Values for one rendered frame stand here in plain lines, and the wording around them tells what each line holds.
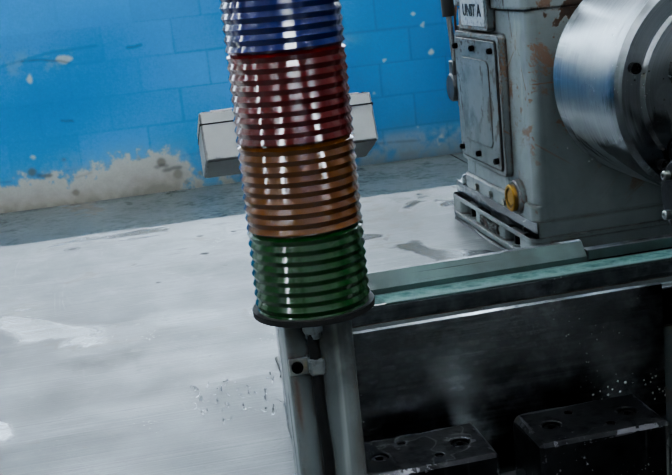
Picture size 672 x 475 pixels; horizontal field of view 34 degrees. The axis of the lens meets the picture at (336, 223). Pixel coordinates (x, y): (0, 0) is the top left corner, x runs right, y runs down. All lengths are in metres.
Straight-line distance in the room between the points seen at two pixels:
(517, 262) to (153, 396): 0.39
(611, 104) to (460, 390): 0.44
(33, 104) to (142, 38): 0.72
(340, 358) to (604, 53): 0.70
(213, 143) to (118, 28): 5.40
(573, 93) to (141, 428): 0.60
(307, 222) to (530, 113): 0.87
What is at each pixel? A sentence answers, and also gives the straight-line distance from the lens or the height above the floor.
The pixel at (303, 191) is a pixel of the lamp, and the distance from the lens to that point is 0.53.
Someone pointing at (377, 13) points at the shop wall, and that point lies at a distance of 6.59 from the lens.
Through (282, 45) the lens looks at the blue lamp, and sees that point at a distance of 0.52.
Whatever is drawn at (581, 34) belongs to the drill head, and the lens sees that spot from 1.28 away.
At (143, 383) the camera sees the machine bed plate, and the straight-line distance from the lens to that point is 1.17.
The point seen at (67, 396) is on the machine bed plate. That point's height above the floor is 0.80.
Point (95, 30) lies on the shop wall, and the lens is 6.45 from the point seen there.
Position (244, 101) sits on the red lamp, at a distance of 0.53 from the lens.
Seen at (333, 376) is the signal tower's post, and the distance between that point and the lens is 0.58.
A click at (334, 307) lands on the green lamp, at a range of 0.55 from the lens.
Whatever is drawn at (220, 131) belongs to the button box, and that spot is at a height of 1.06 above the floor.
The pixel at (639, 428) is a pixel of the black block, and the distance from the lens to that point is 0.83.
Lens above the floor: 1.20
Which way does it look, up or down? 13 degrees down
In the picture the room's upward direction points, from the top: 6 degrees counter-clockwise
